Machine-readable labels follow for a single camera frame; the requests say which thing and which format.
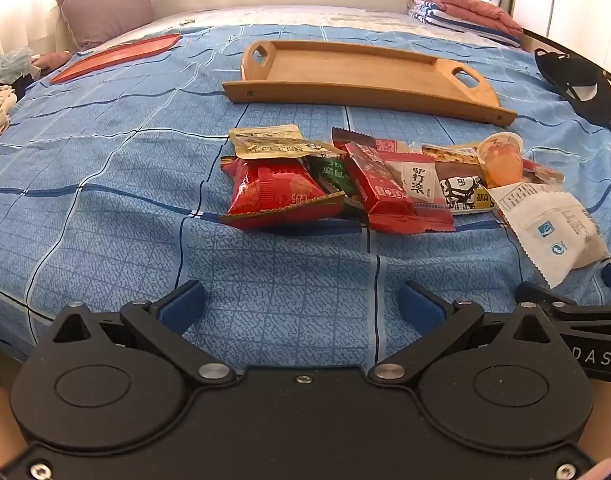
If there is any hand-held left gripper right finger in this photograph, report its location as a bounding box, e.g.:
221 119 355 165
368 280 566 386

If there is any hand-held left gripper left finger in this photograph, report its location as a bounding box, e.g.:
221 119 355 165
50 280 236 386

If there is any black and white snack packet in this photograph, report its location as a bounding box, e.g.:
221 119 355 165
437 174 492 212

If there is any red and white snack packet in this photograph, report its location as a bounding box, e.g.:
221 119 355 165
378 149 457 233

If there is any orange jelly cup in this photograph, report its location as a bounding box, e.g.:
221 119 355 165
477 131 525 189

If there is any long red snack packet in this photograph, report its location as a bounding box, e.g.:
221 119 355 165
343 141 422 233

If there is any large red snack packet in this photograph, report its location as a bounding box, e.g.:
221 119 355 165
219 156 347 232

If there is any green snack packet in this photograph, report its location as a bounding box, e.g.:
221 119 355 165
305 154 363 209

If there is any dark brown snack packet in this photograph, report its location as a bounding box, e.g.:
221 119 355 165
332 127 411 153

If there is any tan yellow snack packet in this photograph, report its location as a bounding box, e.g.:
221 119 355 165
228 125 347 161

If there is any wooden tray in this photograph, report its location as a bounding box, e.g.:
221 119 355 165
222 40 517 127

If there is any blue checked bedcover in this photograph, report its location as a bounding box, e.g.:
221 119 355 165
0 22 611 361

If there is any black cap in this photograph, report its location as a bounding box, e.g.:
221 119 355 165
534 48 611 123

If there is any orange plastic tray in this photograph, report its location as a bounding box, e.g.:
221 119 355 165
50 33 182 85

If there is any black cloth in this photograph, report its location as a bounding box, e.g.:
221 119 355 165
0 72 36 93

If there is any white wardrobe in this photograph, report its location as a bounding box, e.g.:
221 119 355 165
510 0 611 68

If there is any pink cloth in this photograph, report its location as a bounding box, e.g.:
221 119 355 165
31 51 71 72

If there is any folded blankets stack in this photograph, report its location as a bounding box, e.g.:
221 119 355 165
410 0 523 36

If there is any folded blue striped blanket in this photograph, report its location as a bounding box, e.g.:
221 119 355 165
408 0 522 50

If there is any teal crumpled cloth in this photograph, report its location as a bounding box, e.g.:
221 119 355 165
0 46 33 86

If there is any purple pillow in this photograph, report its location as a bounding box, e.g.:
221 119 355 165
52 0 155 52

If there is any white quilted bed sheet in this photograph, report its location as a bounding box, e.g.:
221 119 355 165
92 4 421 43

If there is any wooden bed frame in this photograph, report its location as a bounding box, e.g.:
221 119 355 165
519 24 611 88

